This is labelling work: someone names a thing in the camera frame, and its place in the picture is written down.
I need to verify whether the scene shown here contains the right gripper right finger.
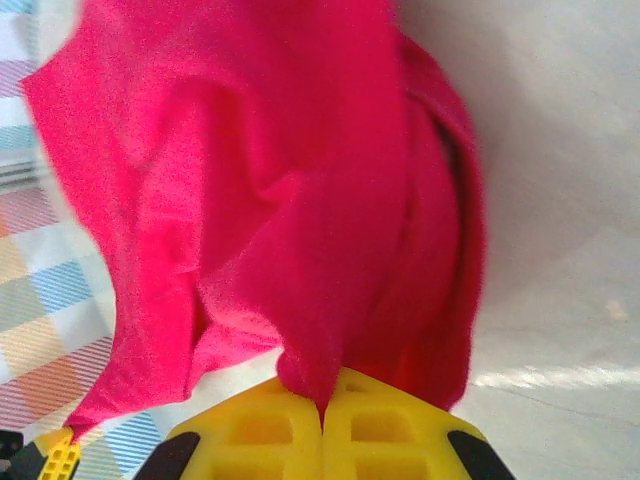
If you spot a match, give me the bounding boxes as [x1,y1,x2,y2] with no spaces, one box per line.
[322,367,520,480]

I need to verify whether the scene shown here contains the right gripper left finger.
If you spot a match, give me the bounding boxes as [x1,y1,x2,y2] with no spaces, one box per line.
[133,377,325,480]

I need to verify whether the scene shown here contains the red t-shirt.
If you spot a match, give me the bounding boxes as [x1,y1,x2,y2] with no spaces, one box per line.
[18,0,490,444]

